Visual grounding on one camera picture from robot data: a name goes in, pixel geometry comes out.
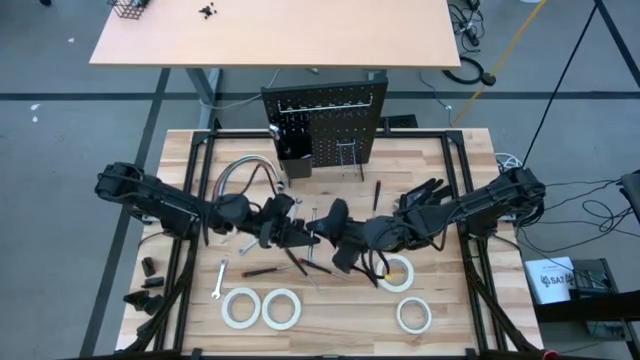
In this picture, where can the black perforated pegboard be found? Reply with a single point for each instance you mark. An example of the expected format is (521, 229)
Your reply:
(330, 130)

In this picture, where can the silver round pegboard holder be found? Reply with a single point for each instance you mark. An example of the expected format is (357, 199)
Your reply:
(274, 131)

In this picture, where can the black aluminium table frame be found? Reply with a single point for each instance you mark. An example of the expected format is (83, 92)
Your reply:
(425, 134)

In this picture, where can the white printed booklet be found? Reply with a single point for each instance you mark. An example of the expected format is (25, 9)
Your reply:
(547, 282)

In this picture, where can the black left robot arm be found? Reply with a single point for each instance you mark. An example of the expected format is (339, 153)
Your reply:
(160, 202)

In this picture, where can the large beige desk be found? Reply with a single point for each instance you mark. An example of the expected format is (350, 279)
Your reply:
(275, 35)

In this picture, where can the black equipment cart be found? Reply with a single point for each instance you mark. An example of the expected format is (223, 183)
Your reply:
(590, 310)

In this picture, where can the black electronic device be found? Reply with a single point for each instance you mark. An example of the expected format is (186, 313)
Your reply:
(590, 277)

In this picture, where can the small black plastic part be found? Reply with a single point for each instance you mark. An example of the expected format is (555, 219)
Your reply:
(154, 282)
(148, 266)
(145, 302)

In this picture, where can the black slanted rig pole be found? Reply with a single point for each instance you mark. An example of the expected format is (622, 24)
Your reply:
(561, 82)
(618, 44)

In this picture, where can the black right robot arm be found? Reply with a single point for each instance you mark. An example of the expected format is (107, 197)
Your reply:
(475, 205)

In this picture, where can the black pegboard bin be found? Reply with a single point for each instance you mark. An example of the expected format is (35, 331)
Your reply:
(295, 167)

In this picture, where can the pile of black screws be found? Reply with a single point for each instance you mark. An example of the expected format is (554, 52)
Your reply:
(207, 10)

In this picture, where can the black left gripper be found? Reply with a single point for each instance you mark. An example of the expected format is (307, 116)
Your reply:
(275, 215)

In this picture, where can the white masking tape roll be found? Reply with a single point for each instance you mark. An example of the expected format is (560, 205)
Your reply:
(410, 273)
(265, 309)
(224, 308)
(399, 315)

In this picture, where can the red knob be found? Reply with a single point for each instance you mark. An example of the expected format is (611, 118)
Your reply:
(550, 355)

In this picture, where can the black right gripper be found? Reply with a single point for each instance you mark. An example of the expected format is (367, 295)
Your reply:
(370, 237)

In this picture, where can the silver screwdriver rack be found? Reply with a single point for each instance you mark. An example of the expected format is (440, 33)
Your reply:
(325, 107)

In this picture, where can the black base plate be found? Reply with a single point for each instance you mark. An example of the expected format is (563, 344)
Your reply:
(400, 122)

